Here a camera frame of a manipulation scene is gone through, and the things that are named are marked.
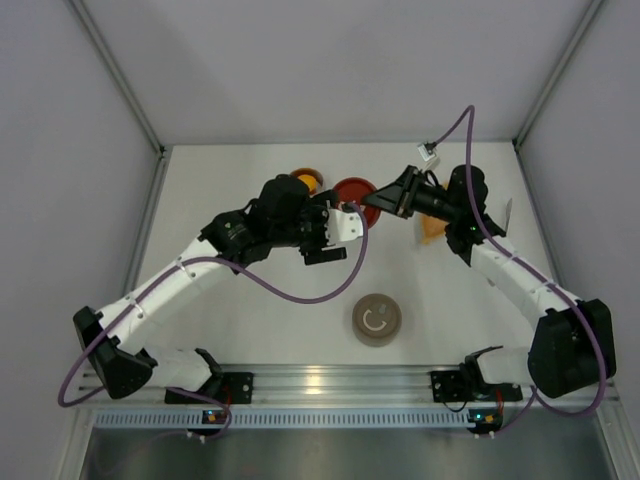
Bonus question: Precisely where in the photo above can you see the orange round food ball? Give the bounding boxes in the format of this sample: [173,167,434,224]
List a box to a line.
[298,174,318,194]

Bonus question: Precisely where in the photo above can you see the red-banded steel lunch tin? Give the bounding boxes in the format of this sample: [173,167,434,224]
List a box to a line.
[290,168,324,196]

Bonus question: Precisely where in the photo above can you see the red round lid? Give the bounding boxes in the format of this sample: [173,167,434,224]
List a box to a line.
[333,177,381,228]

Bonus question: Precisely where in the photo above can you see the metal tongs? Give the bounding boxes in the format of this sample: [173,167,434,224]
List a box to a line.
[503,198,513,234]

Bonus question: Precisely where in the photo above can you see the brown round lid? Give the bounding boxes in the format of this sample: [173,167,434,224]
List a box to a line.
[352,293,402,331]

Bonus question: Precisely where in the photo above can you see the beige-banded steel lunch tin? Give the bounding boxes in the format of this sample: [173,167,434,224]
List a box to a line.
[353,324,399,348]

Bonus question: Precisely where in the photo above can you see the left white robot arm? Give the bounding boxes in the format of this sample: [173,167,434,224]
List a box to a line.
[73,174,363,399]

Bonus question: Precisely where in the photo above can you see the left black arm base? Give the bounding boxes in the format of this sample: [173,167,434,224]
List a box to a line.
[164,372,254,405]

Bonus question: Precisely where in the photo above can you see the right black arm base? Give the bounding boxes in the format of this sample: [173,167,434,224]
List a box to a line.
[430,347,523,404]

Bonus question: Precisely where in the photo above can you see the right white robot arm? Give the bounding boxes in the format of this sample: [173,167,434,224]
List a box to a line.
[361,165,617,398]

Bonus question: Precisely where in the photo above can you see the orange leaf-shaped woven tray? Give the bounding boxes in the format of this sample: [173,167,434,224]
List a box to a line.
[417,179,451,246]

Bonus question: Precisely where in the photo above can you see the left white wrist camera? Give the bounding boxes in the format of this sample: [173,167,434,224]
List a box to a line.
[326,209,364,246]

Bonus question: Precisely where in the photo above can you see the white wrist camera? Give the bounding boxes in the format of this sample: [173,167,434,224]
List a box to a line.
[417,142,440,172]
[326,209,364,246]

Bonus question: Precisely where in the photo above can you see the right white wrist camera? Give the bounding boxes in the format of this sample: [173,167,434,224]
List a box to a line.
[417,142,440,172]

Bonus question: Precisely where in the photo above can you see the aluminium mounting rail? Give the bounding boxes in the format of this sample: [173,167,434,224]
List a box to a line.
[87,364,597,408]

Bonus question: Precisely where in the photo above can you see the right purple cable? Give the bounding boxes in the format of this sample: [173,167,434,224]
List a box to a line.
[429,104,609,441]

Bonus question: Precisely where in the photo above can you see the purple cable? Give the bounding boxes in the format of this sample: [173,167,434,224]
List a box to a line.
[429,104,609,441]
[57,202,371,441]

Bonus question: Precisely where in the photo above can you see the right aluminium frame post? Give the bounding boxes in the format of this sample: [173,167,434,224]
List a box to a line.
[512,0,609,153]

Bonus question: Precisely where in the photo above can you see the aluminium frame post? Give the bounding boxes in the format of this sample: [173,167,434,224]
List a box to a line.
[512,0,609,153]
[65,0,166,158]

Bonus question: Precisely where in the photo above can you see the slotted grey cable duct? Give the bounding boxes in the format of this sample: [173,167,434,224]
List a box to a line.
[93,408,498,430]

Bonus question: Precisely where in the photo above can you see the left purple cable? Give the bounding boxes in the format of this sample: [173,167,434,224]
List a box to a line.
[57,202,371,441]

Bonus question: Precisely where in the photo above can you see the left aluminium frame post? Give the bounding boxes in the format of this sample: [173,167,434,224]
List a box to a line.
[65,0,166,158]

